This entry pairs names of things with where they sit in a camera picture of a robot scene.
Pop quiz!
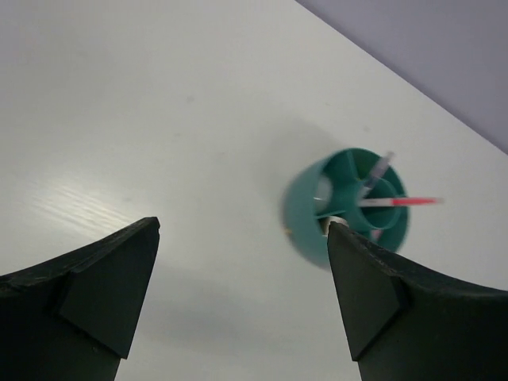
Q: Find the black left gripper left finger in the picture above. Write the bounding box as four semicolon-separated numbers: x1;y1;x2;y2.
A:
1;217;160;380

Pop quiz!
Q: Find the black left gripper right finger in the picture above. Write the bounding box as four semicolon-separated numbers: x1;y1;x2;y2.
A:
327;223;507;380

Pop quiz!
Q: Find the pink gel pen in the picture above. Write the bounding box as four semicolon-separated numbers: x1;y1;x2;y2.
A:
358;197;443;208

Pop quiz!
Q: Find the blue ballpoint pen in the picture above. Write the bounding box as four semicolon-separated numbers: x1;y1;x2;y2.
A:
360;152;394;198

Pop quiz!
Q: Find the pink highlighter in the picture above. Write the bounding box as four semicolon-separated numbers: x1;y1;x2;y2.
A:
371;229;383;242

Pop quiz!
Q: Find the clear tape roll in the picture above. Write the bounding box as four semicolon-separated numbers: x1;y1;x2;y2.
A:
319;216;348;237

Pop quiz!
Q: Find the teal round desk organizer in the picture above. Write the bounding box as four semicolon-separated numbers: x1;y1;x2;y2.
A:
282;148;410;270

